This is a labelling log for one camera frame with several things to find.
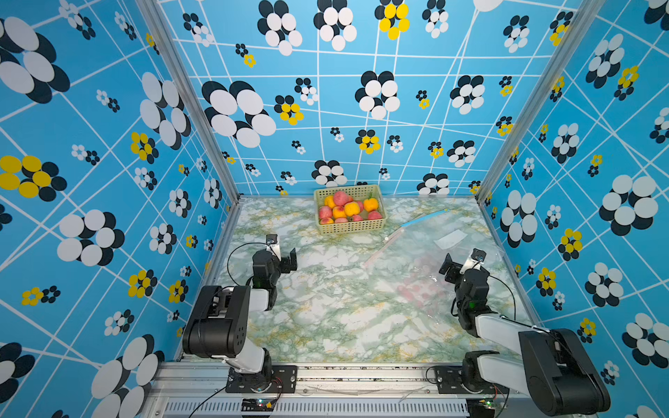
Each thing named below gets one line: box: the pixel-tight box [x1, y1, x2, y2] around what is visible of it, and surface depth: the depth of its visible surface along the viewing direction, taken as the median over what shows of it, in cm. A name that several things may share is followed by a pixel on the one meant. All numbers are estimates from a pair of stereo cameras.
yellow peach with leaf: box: [363, 193, 379, 213], surface depth 114 cm
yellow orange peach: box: [344, 201, 360, 216], surface depth 109 cm
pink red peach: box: [334, 190, 349, 207], surface depth 110 cm
